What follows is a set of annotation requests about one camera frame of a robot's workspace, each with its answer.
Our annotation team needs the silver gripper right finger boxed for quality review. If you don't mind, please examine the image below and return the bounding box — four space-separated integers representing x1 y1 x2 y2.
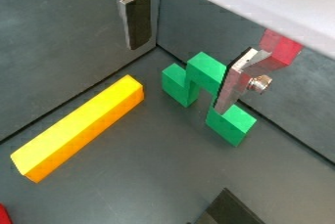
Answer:
213 47 272 114

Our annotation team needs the long yellow block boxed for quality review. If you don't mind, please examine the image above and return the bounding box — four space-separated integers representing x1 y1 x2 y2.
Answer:
11 75 144 183

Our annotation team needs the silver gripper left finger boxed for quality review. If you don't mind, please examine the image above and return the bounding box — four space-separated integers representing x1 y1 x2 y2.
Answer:
118 0 152 50

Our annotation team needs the black foam holder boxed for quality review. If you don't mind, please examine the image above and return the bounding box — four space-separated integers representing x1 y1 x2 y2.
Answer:
186 188 266 224

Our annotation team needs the green zigzag block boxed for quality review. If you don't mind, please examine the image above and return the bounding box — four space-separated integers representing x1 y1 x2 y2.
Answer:
161 51 257 148

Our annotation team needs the red block behind finger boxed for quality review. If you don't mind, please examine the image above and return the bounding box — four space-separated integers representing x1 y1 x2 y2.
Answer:
244 29 304 77

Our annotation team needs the red base board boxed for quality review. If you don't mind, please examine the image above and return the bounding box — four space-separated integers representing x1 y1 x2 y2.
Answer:
0 203 12 224

